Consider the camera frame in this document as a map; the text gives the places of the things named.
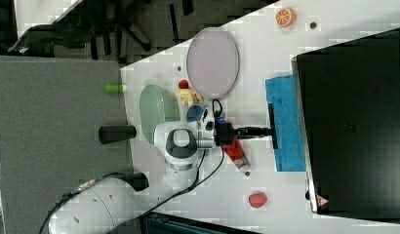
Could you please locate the black clamp knob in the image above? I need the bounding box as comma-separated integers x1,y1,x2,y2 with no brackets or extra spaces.
99,125,137,144

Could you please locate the red strawberry toy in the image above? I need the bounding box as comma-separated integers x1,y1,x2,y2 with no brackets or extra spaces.
178,80,189,89

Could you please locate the red ketchup bottle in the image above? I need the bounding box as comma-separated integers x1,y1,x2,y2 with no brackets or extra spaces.
223,138,250,172

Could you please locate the black office chair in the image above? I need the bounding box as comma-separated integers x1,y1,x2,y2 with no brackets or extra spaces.
8,0,151,55

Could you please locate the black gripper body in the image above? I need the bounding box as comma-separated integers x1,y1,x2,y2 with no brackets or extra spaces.
216,123,239,146

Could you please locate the peeled banana toy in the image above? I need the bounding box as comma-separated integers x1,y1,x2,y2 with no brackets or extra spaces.
177,89,204,107

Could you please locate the black toaster oven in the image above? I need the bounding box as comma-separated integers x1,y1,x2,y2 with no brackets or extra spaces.
264,27,400,220

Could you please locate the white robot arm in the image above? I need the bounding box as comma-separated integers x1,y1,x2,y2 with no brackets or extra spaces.
48,110,273,234

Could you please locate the green colander basket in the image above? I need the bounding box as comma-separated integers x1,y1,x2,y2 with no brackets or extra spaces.
140,85,180,144

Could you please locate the pink strawberry toy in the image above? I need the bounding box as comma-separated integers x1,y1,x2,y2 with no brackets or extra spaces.
248,193,267,209

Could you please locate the round lilac plate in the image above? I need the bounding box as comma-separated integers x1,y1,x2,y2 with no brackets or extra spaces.
186,27,239,99

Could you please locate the blue bowl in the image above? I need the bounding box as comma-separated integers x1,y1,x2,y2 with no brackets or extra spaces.
186,104,206,122

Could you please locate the orange slice toy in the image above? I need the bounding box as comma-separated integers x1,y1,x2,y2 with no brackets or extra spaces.
275,8,297,27

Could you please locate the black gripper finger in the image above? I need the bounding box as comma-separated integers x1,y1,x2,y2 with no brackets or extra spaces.
242,127,270,133
240,132,270,138

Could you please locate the green marker pen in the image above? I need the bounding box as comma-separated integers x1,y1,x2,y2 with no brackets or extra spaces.
103,84,126,94

